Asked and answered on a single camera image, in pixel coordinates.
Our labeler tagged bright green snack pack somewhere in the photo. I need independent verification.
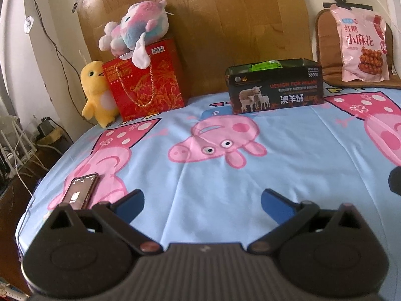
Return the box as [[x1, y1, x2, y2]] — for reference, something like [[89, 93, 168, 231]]
[[249, 60, 283, 72]]

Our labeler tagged smartphone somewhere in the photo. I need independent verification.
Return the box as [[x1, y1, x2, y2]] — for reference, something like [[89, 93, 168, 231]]
[[61, 173, 99, 210]]

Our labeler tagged blue Peppa Pig bedsheet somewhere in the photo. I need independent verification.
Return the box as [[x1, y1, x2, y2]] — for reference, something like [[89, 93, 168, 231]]
[[15, 87, 400, 300]]

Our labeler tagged yellow duck plush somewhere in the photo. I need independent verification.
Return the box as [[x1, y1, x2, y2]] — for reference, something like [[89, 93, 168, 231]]
[[80, 60, 120, 128]]

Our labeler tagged red gift bag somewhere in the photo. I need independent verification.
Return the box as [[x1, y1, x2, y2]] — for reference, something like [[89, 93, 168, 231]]
[[103, 38, 187, 121]]

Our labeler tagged black sheep print box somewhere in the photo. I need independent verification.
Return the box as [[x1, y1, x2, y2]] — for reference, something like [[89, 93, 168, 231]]
[[225, 58, 324, 114]]

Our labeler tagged white wifi router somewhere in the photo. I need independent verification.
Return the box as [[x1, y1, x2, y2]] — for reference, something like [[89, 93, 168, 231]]
[[1, 116, 36, 177]]

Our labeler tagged pink fried dough snack bag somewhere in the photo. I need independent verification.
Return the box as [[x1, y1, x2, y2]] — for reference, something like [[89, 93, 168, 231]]
[[330, 5, 389, 83]]

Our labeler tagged brown seat cushion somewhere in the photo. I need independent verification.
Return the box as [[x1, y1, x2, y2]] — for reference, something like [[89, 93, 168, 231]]
[[315, 9, 400, 90]]

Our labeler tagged pink blue unicorn plush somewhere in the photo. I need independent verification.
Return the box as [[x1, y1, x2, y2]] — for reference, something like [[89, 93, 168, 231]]
[[98, 0, 169, 69]]

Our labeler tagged wooden headboard panel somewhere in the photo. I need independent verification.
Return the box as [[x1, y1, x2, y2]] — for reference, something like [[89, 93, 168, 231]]
[[77, 0, 313, 97]]

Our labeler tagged black wall cable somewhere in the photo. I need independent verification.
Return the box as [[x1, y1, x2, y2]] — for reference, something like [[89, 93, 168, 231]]
[[23, 0, 92, 124]]

